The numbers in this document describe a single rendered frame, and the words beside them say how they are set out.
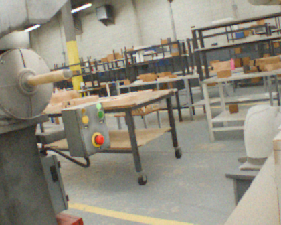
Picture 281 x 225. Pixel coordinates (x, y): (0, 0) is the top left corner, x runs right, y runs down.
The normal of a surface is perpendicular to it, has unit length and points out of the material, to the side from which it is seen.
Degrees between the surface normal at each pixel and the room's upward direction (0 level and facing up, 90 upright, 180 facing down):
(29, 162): 90
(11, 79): 87
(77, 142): 90
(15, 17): 90
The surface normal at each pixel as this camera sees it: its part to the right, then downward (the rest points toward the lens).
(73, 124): -0.57, 0.14
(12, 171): 0.80, -0.11
